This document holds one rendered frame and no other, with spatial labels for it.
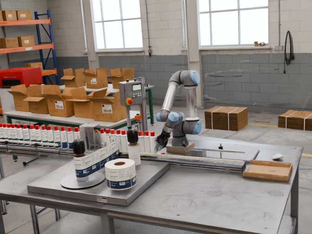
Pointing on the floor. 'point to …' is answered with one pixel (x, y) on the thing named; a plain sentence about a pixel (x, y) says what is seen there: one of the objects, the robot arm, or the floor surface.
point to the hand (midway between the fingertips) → (158, 150)
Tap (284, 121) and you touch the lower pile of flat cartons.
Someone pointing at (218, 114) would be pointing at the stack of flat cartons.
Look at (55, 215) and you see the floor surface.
